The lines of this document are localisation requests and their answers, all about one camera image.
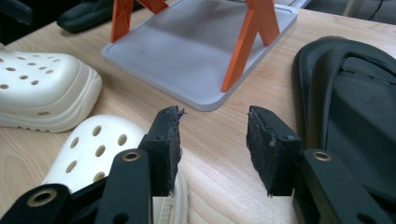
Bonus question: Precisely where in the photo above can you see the grey shoe rack orange supports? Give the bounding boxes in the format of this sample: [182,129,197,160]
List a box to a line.
[101,0,312,112]

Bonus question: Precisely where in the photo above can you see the white clog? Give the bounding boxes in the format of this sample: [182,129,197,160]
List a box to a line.
[0,43,103,133]
[41,114,190,224]

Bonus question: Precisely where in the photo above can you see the black flip-flop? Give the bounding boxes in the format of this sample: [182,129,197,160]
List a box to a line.
[291,35,396,213]
[56,0,145,35]

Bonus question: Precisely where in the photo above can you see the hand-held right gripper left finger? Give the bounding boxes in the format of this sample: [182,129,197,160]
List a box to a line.
[138,105,187,198]

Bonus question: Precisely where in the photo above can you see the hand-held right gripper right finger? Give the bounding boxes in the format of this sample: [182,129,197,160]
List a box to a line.
[246,105,303,198]

